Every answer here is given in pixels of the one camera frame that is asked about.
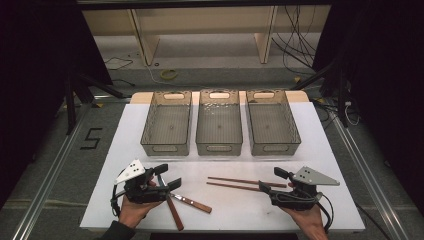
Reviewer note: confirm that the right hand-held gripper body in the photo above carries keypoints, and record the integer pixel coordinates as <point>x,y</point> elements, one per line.
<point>300,200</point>

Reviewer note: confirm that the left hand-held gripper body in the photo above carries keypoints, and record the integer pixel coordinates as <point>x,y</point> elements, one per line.
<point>146,195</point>

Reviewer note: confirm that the transparent grey storage bin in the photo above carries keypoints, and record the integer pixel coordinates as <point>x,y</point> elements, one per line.
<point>271,125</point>
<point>219,125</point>
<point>168,125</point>

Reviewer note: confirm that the person's left hand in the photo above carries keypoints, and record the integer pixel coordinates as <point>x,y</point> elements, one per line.
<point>131,213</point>

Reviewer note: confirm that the person's right hand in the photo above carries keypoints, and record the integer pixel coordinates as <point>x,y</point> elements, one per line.
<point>311,223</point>

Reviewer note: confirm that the yellow tape roll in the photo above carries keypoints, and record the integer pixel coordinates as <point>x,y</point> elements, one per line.
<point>162,75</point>

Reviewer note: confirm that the black metal stand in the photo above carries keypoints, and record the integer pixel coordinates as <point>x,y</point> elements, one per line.
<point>340,90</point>
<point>70,100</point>

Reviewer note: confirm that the light wooden shelf unit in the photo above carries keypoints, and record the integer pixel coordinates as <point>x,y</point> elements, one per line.
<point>146,40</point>

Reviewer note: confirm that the black curtain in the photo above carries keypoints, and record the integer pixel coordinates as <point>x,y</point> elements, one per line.
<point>386,66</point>
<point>33,66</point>

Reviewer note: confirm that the aluminium floor rail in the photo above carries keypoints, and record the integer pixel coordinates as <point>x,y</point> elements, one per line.
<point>50,176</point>
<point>370,173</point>

